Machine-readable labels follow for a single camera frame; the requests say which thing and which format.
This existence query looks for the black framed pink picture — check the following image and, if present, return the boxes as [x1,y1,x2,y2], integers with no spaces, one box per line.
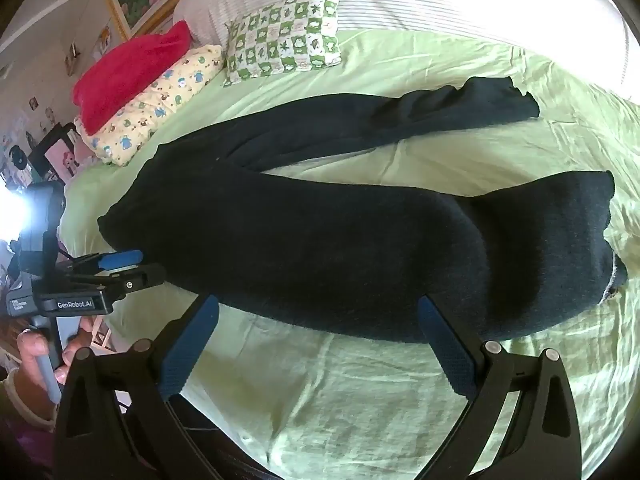
[27,122,88,186]

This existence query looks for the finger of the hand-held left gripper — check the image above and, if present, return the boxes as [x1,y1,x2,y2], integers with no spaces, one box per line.
[70,249,144,277]
[102,261,167,302]

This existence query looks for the green checked pillow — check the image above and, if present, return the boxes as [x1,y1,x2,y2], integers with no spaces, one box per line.
[223,0,343,87]

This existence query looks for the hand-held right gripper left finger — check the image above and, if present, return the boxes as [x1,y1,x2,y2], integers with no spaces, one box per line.
[52,294,223,480]

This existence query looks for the yellow printed pillow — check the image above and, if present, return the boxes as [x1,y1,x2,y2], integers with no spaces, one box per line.
[74,44,224,167]

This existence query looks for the red pillow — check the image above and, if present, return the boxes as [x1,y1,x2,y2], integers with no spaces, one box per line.
[72,20,193,133]

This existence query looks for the bed with green sheet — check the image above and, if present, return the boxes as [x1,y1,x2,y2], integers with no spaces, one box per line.
[57,27,640,480]

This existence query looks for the person's left hand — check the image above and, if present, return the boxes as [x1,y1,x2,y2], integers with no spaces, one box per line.
[15,317,97,387]

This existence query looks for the person's left forearm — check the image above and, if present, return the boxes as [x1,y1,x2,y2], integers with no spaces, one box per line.
[0,365,57,433]

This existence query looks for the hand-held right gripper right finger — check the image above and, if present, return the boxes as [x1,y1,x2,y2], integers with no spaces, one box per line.
[417,295,585,480]

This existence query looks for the purple garment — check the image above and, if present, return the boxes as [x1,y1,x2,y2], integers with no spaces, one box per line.
[0,420,57,480]

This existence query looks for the black pants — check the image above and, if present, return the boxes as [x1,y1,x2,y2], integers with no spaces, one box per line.
[96,76,629,346]

